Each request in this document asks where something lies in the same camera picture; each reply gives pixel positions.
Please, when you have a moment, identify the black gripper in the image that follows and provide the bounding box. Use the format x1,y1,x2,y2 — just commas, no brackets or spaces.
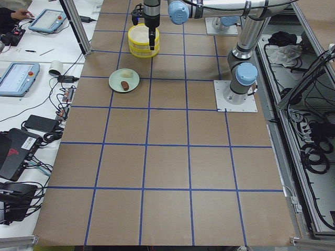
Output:
143,0,160,51

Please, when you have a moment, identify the white bun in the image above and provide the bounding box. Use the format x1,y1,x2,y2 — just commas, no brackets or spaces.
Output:
120,70,133,78

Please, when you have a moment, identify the brown bun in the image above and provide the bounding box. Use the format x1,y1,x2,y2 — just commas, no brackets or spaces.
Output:
121,81,130,91

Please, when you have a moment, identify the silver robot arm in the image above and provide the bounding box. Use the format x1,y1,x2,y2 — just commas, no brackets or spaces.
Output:
216,16,241,30
167,0,291,105

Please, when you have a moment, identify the light green plate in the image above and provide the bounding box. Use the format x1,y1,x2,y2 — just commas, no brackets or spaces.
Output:
108,69,140,93

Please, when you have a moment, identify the white tape roll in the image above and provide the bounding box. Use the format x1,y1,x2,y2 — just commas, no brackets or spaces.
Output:
48,60,63,77

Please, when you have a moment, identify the upper blue teach pendant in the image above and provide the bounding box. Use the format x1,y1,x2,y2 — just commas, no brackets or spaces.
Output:
28,9,66,34

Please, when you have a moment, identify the blue teach pendant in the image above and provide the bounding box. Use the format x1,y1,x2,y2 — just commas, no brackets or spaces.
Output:
28,9,66,34
1,62,40,97

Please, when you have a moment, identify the black cloth bundle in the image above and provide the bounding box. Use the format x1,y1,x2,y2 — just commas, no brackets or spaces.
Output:
268,31,297,47

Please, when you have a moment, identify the white crumpled cloth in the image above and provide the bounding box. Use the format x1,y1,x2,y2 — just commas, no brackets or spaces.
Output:
269,45,302,67

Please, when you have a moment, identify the lower blue teach pendant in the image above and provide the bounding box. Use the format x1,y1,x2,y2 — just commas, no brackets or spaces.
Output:
1,62,40,97

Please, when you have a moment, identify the black power adapter brick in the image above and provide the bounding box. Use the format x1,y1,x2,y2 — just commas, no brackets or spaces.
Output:
24,115,60,132

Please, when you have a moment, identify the black red computer box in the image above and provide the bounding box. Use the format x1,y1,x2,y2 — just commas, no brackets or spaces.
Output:
1,128,42,181

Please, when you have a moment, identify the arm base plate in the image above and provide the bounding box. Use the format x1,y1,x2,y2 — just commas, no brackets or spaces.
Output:
214,80,258,112
205,16,238,37

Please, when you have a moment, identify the aluminium frame post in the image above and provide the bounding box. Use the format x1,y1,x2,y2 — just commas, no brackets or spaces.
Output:
59,0,92,56

